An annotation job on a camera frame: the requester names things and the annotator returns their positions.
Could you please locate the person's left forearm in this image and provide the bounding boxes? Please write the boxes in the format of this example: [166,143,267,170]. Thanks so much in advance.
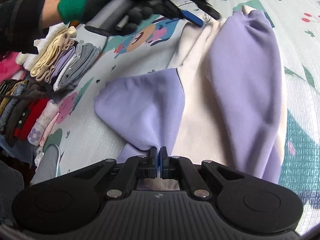
[1,0,49,55]

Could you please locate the pink white folded garments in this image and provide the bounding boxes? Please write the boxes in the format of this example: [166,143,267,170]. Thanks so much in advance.
[27,100,59,147]

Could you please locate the purple and cream sweatshirt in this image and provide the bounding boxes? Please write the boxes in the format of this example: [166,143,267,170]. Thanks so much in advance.
[94,5,286,183]

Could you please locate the dark clothes stack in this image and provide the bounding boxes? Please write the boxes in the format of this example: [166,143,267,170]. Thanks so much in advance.
[1,80,53,147]

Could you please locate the patterned play mat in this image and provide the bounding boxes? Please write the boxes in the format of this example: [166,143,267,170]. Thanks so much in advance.
[35,0,320,235]

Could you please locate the grey slipper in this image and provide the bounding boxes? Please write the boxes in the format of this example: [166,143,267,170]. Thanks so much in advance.
[30,144,61,185]

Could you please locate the grey folded garment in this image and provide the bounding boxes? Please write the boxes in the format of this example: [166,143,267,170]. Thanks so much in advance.
[58,43,101,90]

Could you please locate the black gloved left hand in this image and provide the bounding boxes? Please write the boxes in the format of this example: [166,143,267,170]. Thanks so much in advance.
[57,0,179,37]

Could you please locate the beige folded garment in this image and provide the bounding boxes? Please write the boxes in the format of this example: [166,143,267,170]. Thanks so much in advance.
[30,26,76,82]

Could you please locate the red folded garment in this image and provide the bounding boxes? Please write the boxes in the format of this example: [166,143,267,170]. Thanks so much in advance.
[14,98,49,141]

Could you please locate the purple white folded garment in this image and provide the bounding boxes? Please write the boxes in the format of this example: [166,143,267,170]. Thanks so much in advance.
[49,46,76,91]

